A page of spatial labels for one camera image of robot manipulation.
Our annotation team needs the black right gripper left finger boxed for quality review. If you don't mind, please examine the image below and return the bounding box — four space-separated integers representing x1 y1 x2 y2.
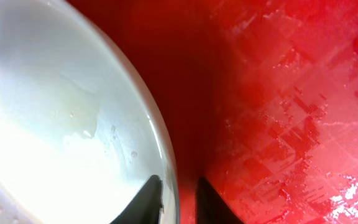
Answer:
110 175 163 224

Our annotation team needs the red plastic tray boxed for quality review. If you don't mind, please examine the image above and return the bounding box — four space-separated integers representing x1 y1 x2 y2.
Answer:
73 0 358 223

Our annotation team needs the white plate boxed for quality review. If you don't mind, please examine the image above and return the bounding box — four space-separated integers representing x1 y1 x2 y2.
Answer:
0 1 180 223

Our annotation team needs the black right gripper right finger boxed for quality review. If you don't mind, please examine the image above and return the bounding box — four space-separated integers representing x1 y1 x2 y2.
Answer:
195 177 244 224

